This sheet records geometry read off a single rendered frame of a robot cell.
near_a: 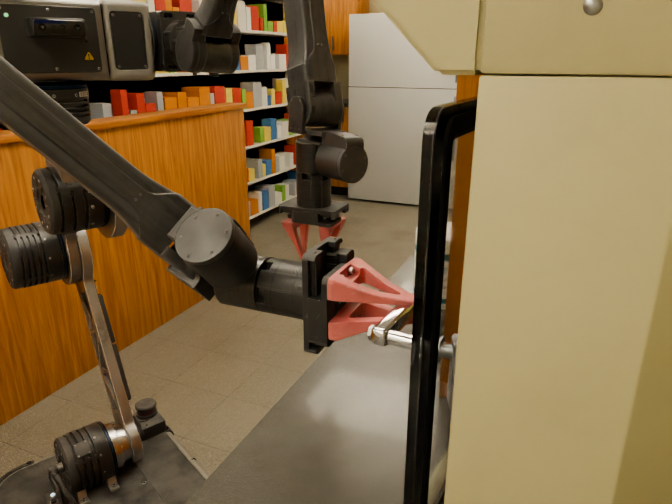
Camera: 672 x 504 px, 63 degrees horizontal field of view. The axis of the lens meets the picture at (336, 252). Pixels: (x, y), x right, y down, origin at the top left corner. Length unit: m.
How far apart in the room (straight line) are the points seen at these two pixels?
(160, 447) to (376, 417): 1.23
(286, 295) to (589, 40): 0.34
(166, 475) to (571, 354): 1.58
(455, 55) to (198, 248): 0.28
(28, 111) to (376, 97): 5.06
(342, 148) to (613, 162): 0.53
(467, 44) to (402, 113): 5.14
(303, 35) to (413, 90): 4.57
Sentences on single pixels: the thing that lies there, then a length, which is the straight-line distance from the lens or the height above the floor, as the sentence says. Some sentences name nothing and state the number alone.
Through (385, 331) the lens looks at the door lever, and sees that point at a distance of 0.46.
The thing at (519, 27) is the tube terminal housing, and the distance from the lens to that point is 0.34.
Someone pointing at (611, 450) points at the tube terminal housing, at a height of 1.18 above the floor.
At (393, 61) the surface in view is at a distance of 5.49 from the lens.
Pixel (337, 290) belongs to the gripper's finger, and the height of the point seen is 1.22.
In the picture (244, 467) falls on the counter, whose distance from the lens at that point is 0.74.
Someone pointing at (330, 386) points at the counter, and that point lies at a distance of 0.88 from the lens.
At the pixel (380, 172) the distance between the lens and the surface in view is 5.63.
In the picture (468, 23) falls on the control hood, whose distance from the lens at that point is 0.34.
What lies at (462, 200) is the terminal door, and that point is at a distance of 0.45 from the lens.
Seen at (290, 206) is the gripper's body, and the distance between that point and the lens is 0.90.
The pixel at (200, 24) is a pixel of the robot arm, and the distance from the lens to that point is 1.14.
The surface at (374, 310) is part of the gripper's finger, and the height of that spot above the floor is 1.19.
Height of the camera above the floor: 1.42
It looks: 20 degrees down
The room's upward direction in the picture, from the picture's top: straight up
